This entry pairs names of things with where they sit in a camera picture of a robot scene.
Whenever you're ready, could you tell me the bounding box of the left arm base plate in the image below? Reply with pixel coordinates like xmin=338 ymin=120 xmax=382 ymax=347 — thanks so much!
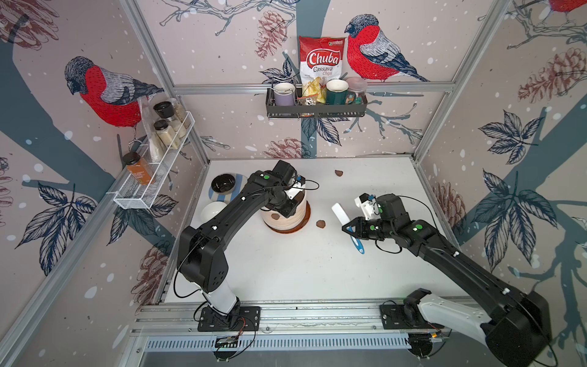
xmin=196 ymin=306 xmax=261 ymax=333

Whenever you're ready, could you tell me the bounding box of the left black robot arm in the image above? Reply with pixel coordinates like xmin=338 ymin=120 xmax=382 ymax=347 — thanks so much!
xmin=176 ymin=160 xmax=306 ymax=318

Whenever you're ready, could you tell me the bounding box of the black lid spice jar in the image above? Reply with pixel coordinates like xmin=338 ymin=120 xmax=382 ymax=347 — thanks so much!
xmin=154 ymin=101 xmax=187 ymax=139
xmin=154 ymin=119 xmax=180 ymax=150

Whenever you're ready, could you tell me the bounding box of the white oval bowl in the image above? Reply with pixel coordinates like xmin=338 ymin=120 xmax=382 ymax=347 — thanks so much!
xmin=200 ymin=201 xmax=227 ymax=223

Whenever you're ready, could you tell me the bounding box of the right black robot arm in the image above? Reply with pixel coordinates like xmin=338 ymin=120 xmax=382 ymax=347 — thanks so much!
xmin=333 ymin=194 xmax=552 ymax=366

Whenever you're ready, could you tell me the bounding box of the black wall shelf basket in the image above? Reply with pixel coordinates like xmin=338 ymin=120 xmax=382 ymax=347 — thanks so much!
xmin=265 ymin=88 xmax=368 ymax=119

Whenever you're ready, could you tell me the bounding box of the white ceramic pot with soil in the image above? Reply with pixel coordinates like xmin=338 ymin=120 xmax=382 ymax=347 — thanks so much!
xmin=260 ymin=189 xmax=308 ymax=230

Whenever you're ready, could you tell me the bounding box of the right camera cable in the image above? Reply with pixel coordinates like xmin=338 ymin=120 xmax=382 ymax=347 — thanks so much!
xmin=397 ymin=194 xmax=440 ymax=230

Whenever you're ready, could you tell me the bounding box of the green mug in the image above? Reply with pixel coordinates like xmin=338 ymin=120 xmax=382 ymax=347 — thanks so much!
xmin=326 ymin=79 xmax=356 ymax=106

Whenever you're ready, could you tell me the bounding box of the red Chuba chips bag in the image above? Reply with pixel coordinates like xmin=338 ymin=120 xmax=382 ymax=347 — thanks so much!
xmin=298 ymin=36 xmax=345 ymax=104

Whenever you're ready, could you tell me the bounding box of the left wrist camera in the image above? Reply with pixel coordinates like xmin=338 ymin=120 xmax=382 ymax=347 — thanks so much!
xmin=287 ymin=175 xmax=306 ymax=196

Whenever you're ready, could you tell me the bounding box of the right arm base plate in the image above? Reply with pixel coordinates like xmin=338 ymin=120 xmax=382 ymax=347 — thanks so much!
xmin=379 ymin=303 xmax=444 ymax=330

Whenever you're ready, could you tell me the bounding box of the blue striped plate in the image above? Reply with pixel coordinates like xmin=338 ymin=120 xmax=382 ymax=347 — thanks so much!
xmin=208 ymin=173 xmax=248 ymax=203

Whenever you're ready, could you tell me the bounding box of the aluminium mounting rail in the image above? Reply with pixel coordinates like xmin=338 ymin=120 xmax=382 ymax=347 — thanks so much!
xmin=130 ymin=299 xmax=515 ymax=336

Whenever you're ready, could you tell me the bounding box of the orange spice jar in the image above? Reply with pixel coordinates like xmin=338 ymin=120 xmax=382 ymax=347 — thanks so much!
xmin=122 ymin=152 xmax=154 ymax=185

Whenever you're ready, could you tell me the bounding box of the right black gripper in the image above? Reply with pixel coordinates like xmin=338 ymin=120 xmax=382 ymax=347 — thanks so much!
xmin=340 ymin=216 xmax=395 ymax=239

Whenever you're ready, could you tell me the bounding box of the small black bowl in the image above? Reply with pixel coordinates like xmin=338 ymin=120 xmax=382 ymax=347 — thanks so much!
xmin=211 ymin=174 xmax=236 ymax=194

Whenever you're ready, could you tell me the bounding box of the brown pot saucer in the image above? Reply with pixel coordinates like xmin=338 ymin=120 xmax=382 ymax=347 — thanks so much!
xmin=261 ymin=201 xmax=311 ymax=234

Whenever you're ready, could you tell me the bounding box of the white wire wall rack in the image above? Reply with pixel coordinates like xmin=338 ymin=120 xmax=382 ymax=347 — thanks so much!
xmin=113 ymin=112 xmax=195 ymax=209

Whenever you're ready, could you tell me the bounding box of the purple mug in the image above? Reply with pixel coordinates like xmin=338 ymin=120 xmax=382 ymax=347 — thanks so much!
xmin=272 ymin=83 xmax=296 ymax=106

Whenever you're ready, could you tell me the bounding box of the small snack packet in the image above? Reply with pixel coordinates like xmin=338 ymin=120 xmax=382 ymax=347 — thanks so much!
xmin=297 ymin=95 xmax=316 ymax=106

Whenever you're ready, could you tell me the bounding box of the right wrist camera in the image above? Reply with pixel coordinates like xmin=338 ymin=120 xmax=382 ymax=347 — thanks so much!
xmin=355 ymin=193 xmax=379 ymax=220

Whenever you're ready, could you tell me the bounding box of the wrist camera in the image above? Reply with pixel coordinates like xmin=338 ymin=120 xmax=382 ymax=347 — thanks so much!
xmin=287 ymin=175 xmax=306 ymax=196
xmin=355 ymin=193 xmax=379 ymax=220

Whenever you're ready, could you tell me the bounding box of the pink lidded jar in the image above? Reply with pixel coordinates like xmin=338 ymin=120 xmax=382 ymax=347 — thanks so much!
xmin=345 ymin=76 xmax=368 ymax=105

